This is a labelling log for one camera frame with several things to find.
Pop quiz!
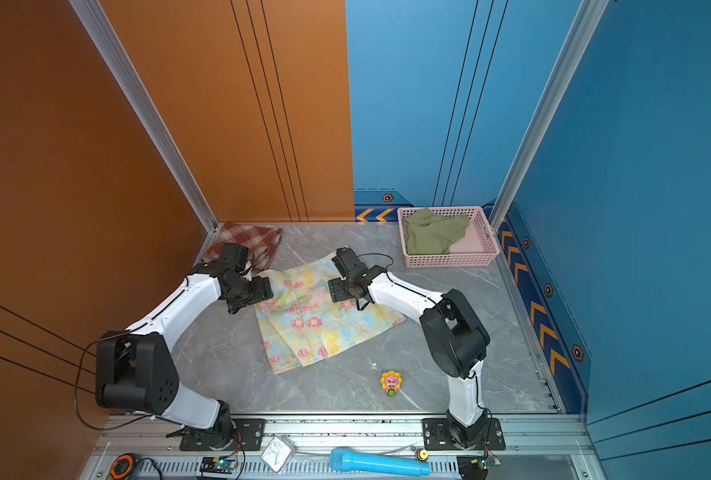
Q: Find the red plaid skirt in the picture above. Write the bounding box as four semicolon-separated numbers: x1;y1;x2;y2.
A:
202;222;283;273

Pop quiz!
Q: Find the floral pastel skirt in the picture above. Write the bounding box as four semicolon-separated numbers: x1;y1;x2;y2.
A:
255;258;405;374

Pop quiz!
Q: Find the pink perforated plastic basket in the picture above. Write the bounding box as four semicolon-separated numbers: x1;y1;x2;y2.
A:
397;206;501;268

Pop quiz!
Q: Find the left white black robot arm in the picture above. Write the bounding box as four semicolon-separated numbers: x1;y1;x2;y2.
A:
96;262;274;450

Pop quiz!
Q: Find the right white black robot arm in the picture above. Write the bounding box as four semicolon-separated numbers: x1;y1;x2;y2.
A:
328;247;493;449

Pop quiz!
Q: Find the olive green skirt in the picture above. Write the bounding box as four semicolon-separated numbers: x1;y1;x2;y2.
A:
403;208;469;255

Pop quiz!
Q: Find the yellow sunflower toy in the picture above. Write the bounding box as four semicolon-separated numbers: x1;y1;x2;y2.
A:
379;371;403;398

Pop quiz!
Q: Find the white square card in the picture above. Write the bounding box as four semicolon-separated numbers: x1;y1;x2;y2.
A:
261;435;296;473

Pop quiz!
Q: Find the left green circuit board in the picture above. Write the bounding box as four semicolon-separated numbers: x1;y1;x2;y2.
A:
199;456;239;476

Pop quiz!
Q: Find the green circuit board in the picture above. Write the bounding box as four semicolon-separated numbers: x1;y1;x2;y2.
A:
471;453;501;470
199;456;239;476

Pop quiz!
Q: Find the cyan toy microphone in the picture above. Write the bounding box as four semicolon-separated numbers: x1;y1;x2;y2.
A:
330;448;431;477

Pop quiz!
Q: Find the small brass cylinder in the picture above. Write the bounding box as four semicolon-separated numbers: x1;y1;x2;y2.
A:
415;449;429;462

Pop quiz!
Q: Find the right green circuit board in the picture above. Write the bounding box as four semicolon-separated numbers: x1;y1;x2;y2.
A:
471;453;501;470

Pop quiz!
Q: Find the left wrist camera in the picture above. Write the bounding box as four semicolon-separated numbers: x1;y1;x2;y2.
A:
219;243;251;274

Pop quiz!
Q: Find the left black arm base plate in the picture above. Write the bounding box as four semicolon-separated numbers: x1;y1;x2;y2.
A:
169;418;266;452

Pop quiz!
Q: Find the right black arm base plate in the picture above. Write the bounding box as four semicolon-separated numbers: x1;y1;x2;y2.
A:
421;413;507;451

